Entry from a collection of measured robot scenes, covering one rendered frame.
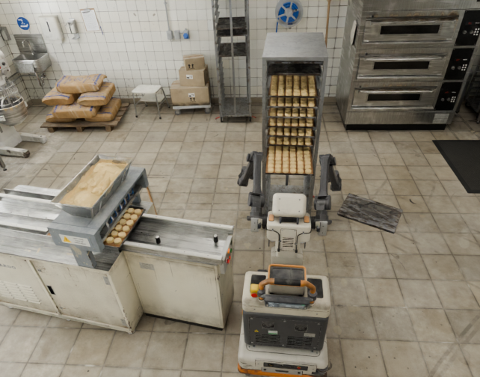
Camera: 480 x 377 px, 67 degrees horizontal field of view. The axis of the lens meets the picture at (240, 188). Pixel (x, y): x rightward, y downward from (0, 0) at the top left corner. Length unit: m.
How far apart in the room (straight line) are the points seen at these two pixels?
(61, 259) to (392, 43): 4.37
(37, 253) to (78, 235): 0.56
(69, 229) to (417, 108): 4.68
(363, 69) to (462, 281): 2.88
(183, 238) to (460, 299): 2.40
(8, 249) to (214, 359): 1.70
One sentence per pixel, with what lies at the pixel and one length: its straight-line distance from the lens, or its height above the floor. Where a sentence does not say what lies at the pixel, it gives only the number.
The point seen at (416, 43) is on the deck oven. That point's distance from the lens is 5.33.
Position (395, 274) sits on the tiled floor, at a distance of 3.70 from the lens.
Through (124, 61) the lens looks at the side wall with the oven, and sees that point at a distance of 6.63.
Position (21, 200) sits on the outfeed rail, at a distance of 3.46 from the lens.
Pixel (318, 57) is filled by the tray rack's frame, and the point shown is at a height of 1.81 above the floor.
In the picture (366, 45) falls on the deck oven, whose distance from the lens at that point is 5.15.
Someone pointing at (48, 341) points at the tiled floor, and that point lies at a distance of 3.53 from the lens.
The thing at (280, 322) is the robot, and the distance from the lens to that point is 2.48.
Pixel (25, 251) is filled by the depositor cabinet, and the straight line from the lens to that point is 3.02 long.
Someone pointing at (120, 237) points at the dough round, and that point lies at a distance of 2.71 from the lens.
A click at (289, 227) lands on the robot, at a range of 2.32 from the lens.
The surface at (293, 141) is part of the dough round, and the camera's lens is 3.26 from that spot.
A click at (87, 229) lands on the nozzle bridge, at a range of 2.44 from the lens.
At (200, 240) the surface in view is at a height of 0.84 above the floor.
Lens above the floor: 2.72
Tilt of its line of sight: 38 degrees down
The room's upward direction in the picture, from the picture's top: 3 degrees counter-clockwise
